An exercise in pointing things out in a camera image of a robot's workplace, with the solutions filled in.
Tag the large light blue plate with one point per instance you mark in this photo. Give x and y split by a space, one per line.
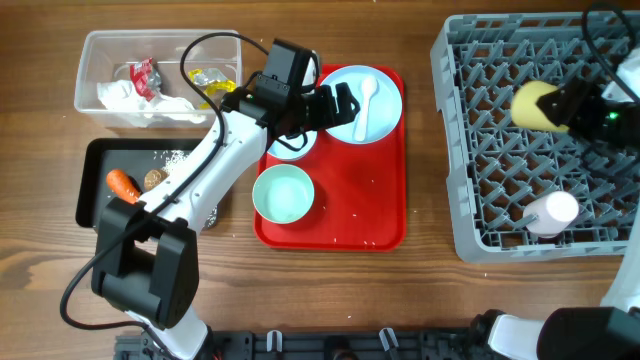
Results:
385 107

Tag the yellow plastic cup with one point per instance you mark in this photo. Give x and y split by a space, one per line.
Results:
526 114

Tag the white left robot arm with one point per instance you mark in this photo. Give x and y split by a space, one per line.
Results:
146 260

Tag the brown walnut shell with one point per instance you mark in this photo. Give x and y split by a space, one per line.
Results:
154 178

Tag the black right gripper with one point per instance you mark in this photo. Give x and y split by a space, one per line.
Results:
574 99

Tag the yellow foil wrapper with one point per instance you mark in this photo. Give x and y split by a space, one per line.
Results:
213 83

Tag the clear plastic waste bin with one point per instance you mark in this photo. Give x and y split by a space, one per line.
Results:
108 54

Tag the black rectangular tray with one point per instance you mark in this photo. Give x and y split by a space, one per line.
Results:
135 156

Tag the crumpled white tissue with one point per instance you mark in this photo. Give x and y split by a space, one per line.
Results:
121 96

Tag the green bowl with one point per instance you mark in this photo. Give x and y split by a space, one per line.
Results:
283 194

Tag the pink plastic cup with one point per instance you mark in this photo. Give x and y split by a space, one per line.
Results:
553 214

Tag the white plastic spoon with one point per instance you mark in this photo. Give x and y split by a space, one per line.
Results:
369 87

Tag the small light blue bowl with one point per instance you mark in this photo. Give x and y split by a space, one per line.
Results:
293 149

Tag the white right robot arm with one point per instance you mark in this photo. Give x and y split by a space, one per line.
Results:
611 329

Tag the white rice pile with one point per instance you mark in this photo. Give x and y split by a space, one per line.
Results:
172 159

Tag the red foil wrapper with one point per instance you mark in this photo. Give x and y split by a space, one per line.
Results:
146 79

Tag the red plastic tray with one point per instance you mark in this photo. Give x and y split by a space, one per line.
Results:
360 193

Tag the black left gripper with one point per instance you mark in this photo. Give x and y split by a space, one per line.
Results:
326 106

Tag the orange carrot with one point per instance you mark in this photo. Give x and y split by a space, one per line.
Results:
119 183

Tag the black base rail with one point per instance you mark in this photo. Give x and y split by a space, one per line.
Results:
431 344

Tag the grey dishwasher rack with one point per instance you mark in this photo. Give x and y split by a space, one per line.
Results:
496 168

